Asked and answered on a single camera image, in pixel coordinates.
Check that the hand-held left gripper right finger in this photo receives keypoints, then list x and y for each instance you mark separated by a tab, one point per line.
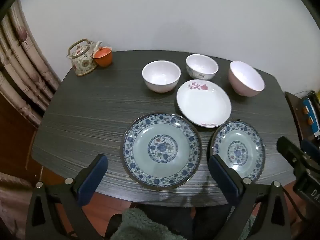
222	180

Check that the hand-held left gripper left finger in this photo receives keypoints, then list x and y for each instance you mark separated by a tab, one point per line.
92	180

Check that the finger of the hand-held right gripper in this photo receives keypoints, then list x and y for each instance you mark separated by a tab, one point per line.
291	152
312	150

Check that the small blue floral plate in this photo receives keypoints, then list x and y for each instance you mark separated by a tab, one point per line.
237	150

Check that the large blue floral plate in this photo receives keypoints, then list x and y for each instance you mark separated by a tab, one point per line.
160	150

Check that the white plate with rose print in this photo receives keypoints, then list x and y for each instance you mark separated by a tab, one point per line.
202	102

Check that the pink bowl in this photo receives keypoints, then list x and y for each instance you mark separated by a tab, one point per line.
246	77

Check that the white bowl with blue base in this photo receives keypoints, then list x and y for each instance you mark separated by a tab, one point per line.
201	65

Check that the blue box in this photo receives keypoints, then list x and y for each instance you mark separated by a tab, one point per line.
313	110

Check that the dark side table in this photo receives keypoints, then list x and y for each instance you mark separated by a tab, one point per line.
295	112

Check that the dark trousers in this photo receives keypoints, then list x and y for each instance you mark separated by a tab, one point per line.
200	220

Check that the green fleece garment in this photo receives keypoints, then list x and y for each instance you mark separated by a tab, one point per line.
145	225

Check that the pinkish cloth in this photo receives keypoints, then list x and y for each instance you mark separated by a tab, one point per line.
12	195

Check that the floral ceramic teapot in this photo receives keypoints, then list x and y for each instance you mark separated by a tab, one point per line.
82	60

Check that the orange cup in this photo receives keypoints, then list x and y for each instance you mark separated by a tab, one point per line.
103	58

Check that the beige patterned curtain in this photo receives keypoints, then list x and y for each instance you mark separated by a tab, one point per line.
22	55

